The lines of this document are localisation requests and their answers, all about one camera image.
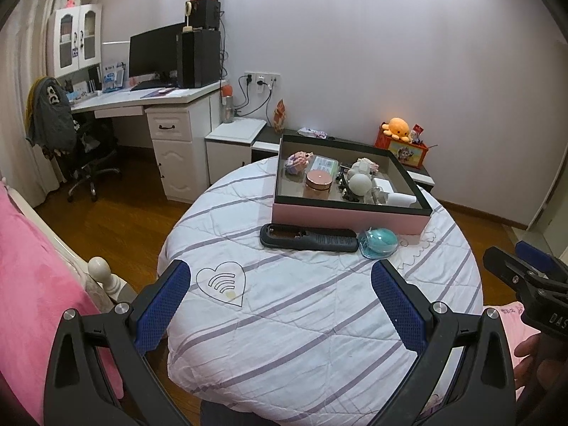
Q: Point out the white pink brick figure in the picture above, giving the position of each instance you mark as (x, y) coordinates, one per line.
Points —
(361, 165)

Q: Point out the orange octopus plush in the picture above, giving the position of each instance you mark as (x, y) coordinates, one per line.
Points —
(397, 128)

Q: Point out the black computer tower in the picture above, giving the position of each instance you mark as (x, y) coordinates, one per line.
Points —
(199, 57)

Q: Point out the black computer monitor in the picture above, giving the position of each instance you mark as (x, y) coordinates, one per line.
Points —
(153, 53)

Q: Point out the floral pouch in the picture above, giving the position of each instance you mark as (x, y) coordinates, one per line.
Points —
(298, 163)

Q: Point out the blue and white carton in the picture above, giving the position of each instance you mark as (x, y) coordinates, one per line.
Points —
(113, 77)

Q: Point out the black speaker box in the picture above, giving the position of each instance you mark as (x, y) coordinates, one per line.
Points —
(206, 13)

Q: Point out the white glass-door cabinet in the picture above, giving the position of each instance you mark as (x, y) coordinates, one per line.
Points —
(75, 40)

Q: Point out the black office chair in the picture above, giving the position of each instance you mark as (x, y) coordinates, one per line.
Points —
(88, 142)

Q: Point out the red patterned gift bag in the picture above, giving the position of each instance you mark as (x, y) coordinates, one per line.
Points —
(279, 117)

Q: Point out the bottle with orange cap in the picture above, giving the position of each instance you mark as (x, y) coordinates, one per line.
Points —
(227, 106)

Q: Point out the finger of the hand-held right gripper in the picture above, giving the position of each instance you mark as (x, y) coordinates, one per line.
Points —
(506, 266)
(539, 259)

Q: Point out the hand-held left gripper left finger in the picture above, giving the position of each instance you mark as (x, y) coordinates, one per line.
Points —
(155, 306)

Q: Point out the beige curtain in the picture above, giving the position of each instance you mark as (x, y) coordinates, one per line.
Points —
(17, 111)

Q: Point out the floral packet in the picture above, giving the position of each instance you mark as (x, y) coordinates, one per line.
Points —
(313, 133)

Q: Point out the small red figurine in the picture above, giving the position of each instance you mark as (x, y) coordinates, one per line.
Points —
(417, 133)

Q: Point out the white desk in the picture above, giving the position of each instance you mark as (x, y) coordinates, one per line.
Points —
(177, 97)

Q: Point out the white round toy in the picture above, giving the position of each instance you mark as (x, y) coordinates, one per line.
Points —
(359, 184)

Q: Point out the person's right hand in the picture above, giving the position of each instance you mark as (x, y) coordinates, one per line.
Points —
(528, 355)

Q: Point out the white wall socket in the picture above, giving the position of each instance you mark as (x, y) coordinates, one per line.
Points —
(262, 75)

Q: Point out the grey jacket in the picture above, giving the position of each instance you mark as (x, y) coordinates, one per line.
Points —
(51, 115)

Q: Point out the red toy box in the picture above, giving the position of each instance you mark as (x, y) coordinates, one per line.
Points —
(408, 155)

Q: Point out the white power bank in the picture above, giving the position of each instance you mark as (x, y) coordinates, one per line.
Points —
(401, 199)

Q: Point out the teal dome gadget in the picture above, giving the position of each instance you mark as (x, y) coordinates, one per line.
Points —
(377, 240)

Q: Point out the black remote case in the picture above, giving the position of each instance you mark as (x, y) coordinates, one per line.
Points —
(319, 239)

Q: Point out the white side cabinet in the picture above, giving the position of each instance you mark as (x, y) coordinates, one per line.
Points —
(235, 131)

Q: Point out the rose gold round jar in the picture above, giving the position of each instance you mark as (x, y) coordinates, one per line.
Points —
(318, 182)

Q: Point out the pink embroidered quilt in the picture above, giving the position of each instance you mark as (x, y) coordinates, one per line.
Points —
(510, 319)

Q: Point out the clear case with green label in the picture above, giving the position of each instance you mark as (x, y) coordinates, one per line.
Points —
(324, 166)

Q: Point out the black keyboard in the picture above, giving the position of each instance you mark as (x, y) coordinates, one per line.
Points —
(146, 85)

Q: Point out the white bed frame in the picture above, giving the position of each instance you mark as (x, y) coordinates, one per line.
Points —
(100, 268)

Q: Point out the beige desk ornament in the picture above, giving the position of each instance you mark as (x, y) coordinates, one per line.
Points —
(188, 9)

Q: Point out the pink box with black rim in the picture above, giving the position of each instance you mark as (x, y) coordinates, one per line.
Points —
(346, 219)

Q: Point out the small dark figurine set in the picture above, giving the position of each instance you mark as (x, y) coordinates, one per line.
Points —
(342, 184)

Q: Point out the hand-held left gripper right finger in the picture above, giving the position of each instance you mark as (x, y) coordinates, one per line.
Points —
(399, 310)

